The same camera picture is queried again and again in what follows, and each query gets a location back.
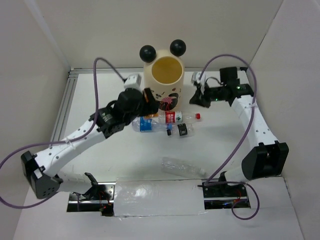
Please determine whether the orange juice bottle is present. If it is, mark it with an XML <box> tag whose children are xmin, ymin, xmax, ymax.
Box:
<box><xmin>143</xmin><ymin>88</ymin><xmax>159</xmax><ymax>117</ymax></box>

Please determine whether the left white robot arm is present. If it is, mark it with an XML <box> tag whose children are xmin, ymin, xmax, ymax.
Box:
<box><xmin>21</xmin><ymin>88</ymin><xmax>159</xmax><ymax>200</ymax></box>

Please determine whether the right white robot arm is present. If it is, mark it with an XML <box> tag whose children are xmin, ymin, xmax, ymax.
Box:
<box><xmin>189</xmin><ymin>67</ymin><xmax>289</xmax><ymax>196</ymax></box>

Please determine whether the cream bin with black ears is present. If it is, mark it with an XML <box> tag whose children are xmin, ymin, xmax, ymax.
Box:
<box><xmin>139</xmin><ymin>39</ymin><xmax>187</xmax><ymax>111</ymax></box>

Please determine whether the blue label crushed bottle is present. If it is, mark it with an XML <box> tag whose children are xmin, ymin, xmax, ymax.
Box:
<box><xmin>131</xmin><ymin>116</ymin><xmax>173</xmax><ymax>133</ymax></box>

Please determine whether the red label clear bottle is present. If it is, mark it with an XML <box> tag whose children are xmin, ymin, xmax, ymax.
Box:
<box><xmin>158</xmin><ymin>111</ymin><xmax>201</xmax><ymax>125</ymax></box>

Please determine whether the black label black cap bottle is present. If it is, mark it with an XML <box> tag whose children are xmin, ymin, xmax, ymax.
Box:
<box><xmin>166</xmin><ymin>123</ymin><xmax>195</xmax><ymax>138</ymax></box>

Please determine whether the clear unlabelled plastic bottle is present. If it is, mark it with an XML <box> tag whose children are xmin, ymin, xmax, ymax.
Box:
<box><xmin>161</xmin><ymin>157</ymin><xmax>207</xmax><ymax>179</ymax></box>

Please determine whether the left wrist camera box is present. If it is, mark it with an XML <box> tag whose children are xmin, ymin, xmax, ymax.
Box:
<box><xmin>124</xmin><ymin>73</ymin><xmax>142</xmax><ymax>90</ymax></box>

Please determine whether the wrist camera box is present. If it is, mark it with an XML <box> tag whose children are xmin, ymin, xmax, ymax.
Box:
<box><xmin>191</xmin><ymin>71</ymin><xmax>206</xmax><ymax>87</ymax></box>
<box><xmin>124</xmin><ymin>73</ymin><xmax>142</xmax><ymax>90</ymax></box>

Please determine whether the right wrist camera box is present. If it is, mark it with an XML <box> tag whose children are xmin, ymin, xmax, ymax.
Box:
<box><xmin>191</xmin><ymin>71</ymin><xmax>206</xmax><ymax>87</ymax></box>

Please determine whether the aluminium frame rail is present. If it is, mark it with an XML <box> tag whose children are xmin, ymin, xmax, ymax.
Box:
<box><xmin>50</xmin><ymin>70</ymin><xmax>79</xmax><ymax>142</ymax></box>

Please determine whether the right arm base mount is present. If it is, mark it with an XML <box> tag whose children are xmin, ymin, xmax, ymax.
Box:
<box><xmin>197</xmin><ymin>180</ymin><xmax>251</xmax><ymax>210</ymax></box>

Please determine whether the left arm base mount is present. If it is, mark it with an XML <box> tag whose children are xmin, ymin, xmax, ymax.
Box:
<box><xmin>66</xmin><ymin>172</ymin><xmax>116</xmax><ymax>217</ymax></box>

